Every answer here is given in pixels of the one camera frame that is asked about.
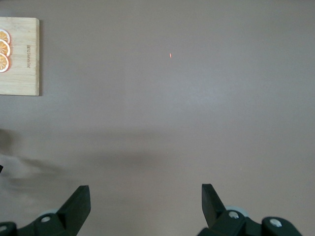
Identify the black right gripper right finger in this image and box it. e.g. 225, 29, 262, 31
196, 183, 304, 236

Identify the orange slice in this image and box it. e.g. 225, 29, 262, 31
0, 53, 12, 73

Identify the bamboo cutting board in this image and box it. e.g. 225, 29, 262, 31
0, 17, 40, 96

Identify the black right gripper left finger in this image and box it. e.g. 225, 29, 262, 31
0, 185, 91, 236

